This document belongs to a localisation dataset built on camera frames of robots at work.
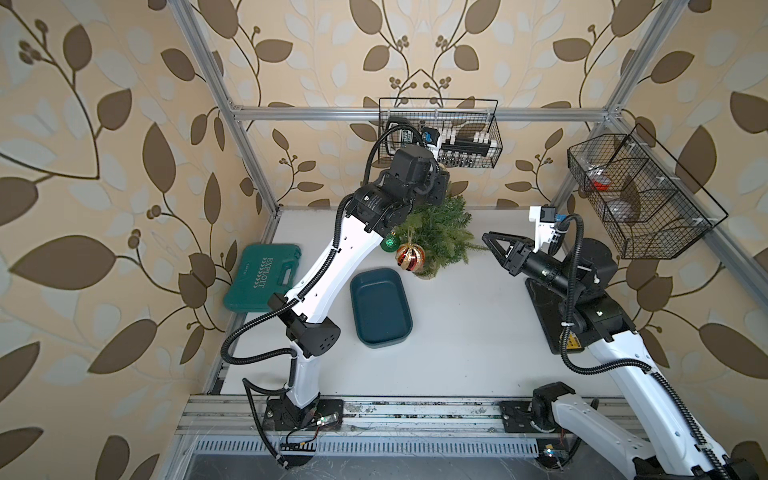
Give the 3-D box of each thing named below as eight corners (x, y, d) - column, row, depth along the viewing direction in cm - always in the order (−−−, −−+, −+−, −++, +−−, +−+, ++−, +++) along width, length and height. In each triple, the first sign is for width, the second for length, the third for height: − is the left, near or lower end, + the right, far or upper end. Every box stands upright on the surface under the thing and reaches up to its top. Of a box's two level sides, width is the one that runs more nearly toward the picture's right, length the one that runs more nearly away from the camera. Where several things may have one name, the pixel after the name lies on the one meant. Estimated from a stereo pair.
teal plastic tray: (357, 352, 87) (355, 344, 82) (351, 281, 102) (348, 271, 97) (415, 341, 88) (416, 333, 84) (400, 273, 104) (400, 263, 99)
